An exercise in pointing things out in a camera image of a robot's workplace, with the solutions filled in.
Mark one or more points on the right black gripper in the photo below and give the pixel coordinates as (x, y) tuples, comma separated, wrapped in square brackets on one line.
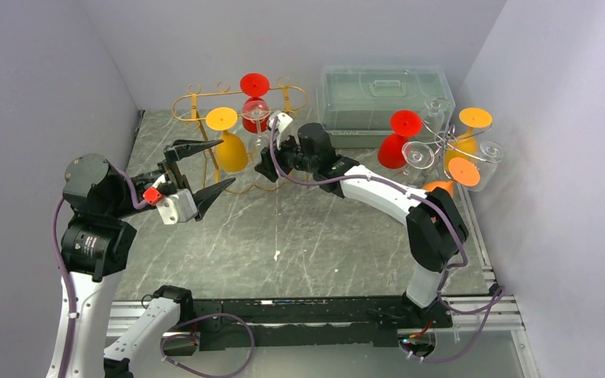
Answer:
[(267, 165)]

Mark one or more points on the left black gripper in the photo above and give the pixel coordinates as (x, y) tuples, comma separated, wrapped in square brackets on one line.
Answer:
[(183, 148)]

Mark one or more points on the yellow goblet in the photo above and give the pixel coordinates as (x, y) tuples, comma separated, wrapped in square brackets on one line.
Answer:
[(231, 154), (465, 146)]

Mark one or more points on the gold wire glass rack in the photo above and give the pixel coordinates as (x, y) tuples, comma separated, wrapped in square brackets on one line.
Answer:
[(192, 108)]

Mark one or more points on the red goblet back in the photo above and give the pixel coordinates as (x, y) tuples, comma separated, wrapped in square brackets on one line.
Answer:
[(254, 84)]

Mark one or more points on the red goblet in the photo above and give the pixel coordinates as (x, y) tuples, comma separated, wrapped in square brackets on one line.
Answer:
[(254, 84), (405, 124)]

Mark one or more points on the tall clear flute glass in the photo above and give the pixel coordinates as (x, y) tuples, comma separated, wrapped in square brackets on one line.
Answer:
[(419, 159)]

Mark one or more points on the clear stemless glass front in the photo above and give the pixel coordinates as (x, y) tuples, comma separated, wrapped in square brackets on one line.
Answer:
[(436, 109)]

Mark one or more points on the silver wire glass rack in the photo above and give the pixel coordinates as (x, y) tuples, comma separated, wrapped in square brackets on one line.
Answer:
[(440, 140)]

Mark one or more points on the orange goblet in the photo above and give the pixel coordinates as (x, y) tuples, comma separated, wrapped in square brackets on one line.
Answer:
[(458, 171)]

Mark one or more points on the clear ribbed wine glass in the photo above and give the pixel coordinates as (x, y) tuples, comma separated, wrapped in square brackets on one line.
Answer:
[(486, 160)]

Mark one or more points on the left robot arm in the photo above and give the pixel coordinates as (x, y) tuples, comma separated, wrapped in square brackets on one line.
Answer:
[(92, 256)]

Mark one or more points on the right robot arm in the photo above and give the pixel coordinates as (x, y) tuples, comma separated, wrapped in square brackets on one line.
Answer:
[(435, 229)]

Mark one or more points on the clear plastic storage box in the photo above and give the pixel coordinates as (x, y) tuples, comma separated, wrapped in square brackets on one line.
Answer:
[(355, 103)]

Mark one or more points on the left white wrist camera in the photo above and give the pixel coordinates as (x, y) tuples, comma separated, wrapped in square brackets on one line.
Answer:
[(177, 208)]

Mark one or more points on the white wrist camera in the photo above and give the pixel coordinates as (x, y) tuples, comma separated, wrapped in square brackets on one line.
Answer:
[(177, 208), (280, 123)]

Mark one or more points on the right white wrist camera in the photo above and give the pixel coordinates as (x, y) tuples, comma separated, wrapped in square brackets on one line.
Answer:
[(280, 123)]

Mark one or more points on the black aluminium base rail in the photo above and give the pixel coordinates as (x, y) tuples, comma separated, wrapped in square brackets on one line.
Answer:
[(287, 322)]

